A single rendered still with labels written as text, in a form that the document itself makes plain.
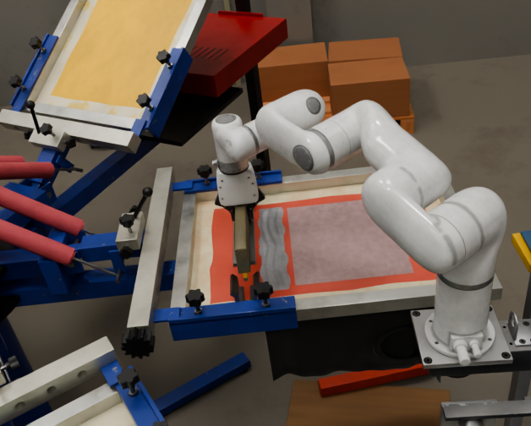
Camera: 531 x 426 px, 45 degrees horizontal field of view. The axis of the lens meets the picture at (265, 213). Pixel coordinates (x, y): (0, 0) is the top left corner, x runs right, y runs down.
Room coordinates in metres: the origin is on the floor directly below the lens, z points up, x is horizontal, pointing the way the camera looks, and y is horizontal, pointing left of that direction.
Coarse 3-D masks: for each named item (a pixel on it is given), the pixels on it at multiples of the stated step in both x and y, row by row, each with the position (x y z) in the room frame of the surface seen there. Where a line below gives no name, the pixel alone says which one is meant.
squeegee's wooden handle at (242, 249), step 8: (240, 208) 1.34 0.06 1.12; (240, 216) 1.30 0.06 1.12; (240, 224) 1.27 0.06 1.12; (248, 224) 1.32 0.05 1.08; (240, 232) 1.24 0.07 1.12; (248, 232) 1.28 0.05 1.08; (240, 240) 1.21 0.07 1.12; (248, 240) 1.24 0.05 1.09; (240, 248) 1.17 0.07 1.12; (248, 248) 1.21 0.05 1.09; (240, 256) 1.17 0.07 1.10; (248, 256) 1.17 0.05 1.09; (240, 264) 1.17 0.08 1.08; (248, 264) 1.17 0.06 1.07; (240, 272) 1.17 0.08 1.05
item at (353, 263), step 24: (336, 240) 1.36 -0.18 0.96; (360, 240) 1.34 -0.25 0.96; (384, 240) 1.33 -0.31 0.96; (216, 264) 1.33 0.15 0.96; (288, 264) 1.29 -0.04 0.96; (312, 264) 1.28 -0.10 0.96; (336, 264) 1.26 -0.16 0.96; (360, 264) 1.25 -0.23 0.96; (384, 264) 1.24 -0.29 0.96; (408, 264) 1.22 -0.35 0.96; (216, 288) 1.23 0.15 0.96; (312, 288) 1.18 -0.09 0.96; (336, 288) 1.17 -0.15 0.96
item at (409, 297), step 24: (360, 168) 1.65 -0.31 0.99; (216, 192) 1.63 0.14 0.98; (264, 192) 1.63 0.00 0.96; (192, 216) 1.51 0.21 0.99; (192, 240) 1.41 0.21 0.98; (192, 264) 1.34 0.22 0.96; (408, 288) 1.10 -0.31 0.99; (432, 288) 1.09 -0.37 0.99; (312, 312) 1.08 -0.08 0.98; (336, 312) 1.08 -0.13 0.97; (360, 312) 1.07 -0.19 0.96
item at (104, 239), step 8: (112, 232) 1.42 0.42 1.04; (144, 232) 1.40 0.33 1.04; (88, 240) 1.40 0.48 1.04; (96, 240) 1.39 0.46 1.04; (104, 240) 1.39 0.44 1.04; (112, 240) 1.38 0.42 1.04; (80, 248) 1.37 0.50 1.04; (88, 248) 1.36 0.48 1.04; (96, 248) 1.36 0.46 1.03; (104, 248) 1.36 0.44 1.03; (112, 248) 1.36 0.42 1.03; (88, 256) 1.36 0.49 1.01; (96, 256) 1.36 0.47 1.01; (104, 256) 1.36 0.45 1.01; (136, 256) 1.36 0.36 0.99
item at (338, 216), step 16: (256, 208) 1.56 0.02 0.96; (288, 208) 1.54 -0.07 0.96; (304, 208) 1.53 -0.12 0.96; (320, 208) 1.52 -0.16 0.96; (336, 208) 1.51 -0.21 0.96; (352, 208) 1.50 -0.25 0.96; (224, 224) 1.50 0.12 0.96; (256, 224) 1.48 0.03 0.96; (288, 224) 1.46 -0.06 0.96; (304, 224) 1.45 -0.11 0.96; (320, 224) 1.44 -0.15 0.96; (336, 224) 1.43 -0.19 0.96; (352, 224) 1.42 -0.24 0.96; (368, 224) 1.41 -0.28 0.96; (224, 240) 1.43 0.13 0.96; (256, 240) 1.41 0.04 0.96; (288, 240) 1.39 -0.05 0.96; (304, 240) 1.38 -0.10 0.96; (320, 240) 1.37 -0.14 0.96
